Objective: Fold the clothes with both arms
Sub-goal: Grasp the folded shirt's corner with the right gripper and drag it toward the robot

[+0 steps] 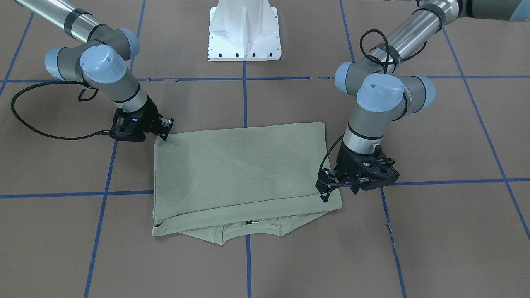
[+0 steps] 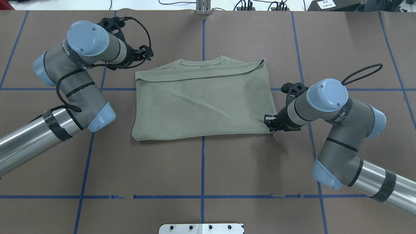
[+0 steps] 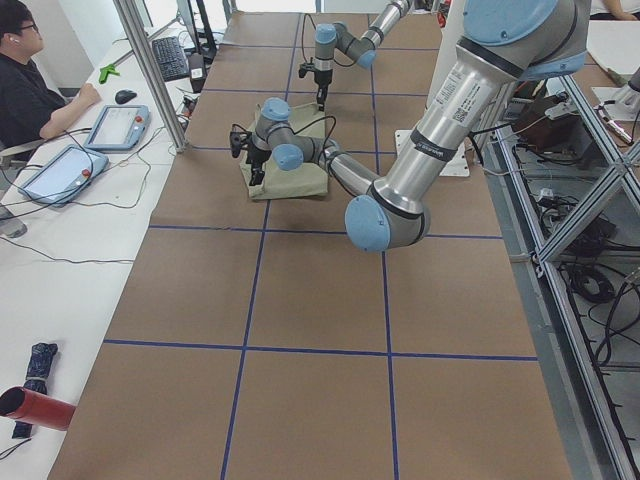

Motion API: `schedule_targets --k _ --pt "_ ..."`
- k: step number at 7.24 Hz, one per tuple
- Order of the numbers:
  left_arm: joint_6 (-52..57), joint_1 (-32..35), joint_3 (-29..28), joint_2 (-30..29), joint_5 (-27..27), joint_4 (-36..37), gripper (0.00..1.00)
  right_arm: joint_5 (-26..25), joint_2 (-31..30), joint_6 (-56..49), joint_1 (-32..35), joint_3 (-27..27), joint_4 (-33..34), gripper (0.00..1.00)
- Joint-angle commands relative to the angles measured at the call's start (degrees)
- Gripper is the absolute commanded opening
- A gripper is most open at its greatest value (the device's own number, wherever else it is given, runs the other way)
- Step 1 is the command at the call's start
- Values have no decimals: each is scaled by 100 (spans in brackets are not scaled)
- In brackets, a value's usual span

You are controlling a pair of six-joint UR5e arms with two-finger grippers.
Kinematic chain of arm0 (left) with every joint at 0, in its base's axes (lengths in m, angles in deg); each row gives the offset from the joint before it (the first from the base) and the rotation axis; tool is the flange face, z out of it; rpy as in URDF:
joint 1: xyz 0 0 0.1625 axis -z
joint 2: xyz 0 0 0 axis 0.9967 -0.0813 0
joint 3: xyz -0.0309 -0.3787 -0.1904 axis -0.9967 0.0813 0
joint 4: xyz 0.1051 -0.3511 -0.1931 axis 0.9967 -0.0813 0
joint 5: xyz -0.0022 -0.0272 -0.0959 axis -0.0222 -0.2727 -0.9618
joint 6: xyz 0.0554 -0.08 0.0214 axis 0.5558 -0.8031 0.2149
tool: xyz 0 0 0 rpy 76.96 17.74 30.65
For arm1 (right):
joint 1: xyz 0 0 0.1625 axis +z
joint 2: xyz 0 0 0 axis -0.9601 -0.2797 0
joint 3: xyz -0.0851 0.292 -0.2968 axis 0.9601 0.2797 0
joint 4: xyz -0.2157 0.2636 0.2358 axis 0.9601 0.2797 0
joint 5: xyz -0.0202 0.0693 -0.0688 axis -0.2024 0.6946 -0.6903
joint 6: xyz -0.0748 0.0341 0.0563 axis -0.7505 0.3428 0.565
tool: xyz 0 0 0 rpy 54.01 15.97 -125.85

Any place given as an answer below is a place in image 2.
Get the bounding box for black box with label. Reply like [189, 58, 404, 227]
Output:
[307, 0, 361, 12]

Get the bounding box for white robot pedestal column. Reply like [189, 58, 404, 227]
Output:
[159, 223, 245, 234]

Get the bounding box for aluminium frame post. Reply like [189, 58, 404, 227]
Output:
[195, 0, 212, 15]

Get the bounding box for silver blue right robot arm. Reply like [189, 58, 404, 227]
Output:
[264, 78, 416, 216]

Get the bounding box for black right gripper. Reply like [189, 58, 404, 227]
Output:
[264, 83, 308, 132]

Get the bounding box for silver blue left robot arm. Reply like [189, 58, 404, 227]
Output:
[0, 17, 153, 176]

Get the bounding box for olive green long-sleeve shirt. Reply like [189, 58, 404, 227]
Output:
[132, 55, 277, 141]

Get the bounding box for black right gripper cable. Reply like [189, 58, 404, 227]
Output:
[341, 63, 383, 86]

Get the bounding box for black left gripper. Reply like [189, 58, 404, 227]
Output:
[98, 17, 154, 67]

